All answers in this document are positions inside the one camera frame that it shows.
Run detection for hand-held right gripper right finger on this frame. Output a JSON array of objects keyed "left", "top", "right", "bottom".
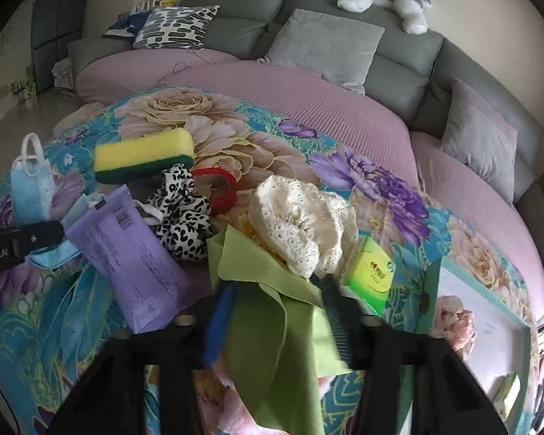
[{"left": 320, "top": 280, "right": 511, "bottom": 435}]

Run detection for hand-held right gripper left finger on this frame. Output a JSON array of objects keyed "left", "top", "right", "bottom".
[{"left": 45, "top": 285, "right": 236, "bottom": 435}]

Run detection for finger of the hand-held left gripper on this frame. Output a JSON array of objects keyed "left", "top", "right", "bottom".
[{"left": 20, "top": 220, "right": 65, "bottom": 254}]

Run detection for green cloth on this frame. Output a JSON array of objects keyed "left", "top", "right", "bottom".
[{"left": 207, "top": 227, "right": 345, "bottom": 435}]

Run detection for green tissue pack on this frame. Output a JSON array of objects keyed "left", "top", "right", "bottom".
[
  {"left": 492, "top": 372, "right": 522, "bottom": 420},
  {"left": 340, "top": 236, "right": 397, "bottom": 318}
]

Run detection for purple wipes packet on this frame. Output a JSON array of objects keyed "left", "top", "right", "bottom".
[{"left": 67, "top": 185, "right": 195, "bottom": 334}]

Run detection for black white leopard scrunchie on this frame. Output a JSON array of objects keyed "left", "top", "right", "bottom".
[{"left": 146, "top": 163, "right": 214, "bottom": 264}]

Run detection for cream lace cloth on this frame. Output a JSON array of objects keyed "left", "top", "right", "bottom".
[{"left": 247, "top": 174, "right": 359, "bottom": 279}]

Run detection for yellow green sponge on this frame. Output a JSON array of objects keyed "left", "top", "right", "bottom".
[{"left": 94, "top": 128, "right": 195, "bottom": 186}]

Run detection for red hair band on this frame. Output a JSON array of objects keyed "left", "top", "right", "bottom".
[{"left": 191, "top": 167, "right": 239, "bottom": 214}]

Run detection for floral printed blanket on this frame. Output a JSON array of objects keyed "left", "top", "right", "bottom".
[{"left": 0, "top": 88, "right": 544, "bottom": 435}]

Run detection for white bag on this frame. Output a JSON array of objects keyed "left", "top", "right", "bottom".
[{"left": 52, "top": 59, "right": 78, "bottom": 89}]

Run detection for grey refrigerator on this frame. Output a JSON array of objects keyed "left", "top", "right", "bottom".
[{"left": 31, "top": 0, "right": 88, "bottom": 96}]

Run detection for pink sofa cover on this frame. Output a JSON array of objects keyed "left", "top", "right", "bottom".
[{"left": 75, "top": 47, "right": 544, "bottom": 322}]

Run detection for grey pillow with pink back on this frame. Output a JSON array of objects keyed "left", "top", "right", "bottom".
[{"left": 440, "top": 76, "right": 520, "bottom": 204}]

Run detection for blue clothes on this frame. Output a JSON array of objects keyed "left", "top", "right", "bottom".
[{"left": 103, "top": 11, "right": 150, "bottom": 37}]

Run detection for black white patterned pillow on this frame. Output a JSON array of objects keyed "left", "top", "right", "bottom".
[{"left": 133, "top": 5, "right": 221, "bottom": 50}]

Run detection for grey sofa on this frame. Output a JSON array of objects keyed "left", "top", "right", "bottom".
[{"left": 68, "top": 0, "right": 544, "bottom": 309}]

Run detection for plain grey pillow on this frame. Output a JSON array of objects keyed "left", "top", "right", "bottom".
[{"left": 258, "top": 9, "right": 386, "bottom": 96}]

